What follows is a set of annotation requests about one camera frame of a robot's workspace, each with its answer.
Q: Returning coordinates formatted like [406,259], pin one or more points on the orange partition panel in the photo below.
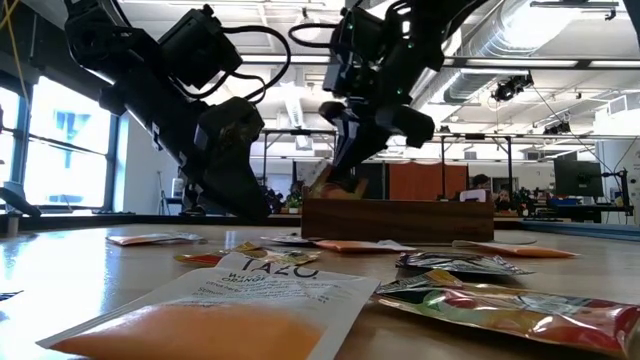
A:
[425,182]

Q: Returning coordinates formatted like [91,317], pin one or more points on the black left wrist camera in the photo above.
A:
[200,45]

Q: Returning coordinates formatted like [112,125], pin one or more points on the dark packet corner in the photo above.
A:
[10,296]

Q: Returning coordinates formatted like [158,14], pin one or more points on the black diagonal strut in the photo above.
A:
[20,202]

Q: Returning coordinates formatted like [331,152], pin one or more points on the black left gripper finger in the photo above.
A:
[230,165]

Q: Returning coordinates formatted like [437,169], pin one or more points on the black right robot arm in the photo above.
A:
[400,45]

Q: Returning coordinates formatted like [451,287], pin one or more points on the dark wooden tea box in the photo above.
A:
[400,222]

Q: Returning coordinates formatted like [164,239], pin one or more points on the black computer monitor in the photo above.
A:
[577,179]

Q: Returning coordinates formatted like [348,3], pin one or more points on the dark background desk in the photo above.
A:
[590,210]

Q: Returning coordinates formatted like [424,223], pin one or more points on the black ceiling camera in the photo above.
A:
[510,89]

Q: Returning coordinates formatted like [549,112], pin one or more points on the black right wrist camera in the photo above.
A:
[410,127]

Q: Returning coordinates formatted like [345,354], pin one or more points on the white dark tea packet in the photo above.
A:
[287,240]

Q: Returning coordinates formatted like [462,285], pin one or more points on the black metal workstation frame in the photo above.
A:
[509,165]

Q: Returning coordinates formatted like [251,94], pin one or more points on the dark silver foil tea packet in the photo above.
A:
[460,263]

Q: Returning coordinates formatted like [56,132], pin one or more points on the white canister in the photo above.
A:
[177,188]

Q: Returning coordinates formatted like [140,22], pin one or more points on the black table edge frame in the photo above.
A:
[100,220]

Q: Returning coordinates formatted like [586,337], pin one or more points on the person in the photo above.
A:
[502,199]
[481,181]

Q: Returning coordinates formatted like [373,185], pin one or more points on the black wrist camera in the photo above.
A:
[200,45]
[410,127]

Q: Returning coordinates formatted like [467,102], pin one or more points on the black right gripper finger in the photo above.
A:
[357,145]

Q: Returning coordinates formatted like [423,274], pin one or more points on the Tazo orange white tea packet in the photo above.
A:
[200,330]

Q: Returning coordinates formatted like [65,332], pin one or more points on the silver ventilation duct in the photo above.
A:
[500,45]

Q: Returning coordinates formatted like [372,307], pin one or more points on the long ceiling light strip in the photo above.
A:
[520,63]
[300,58]

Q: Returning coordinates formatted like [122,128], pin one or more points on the large bright window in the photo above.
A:
[65,175]

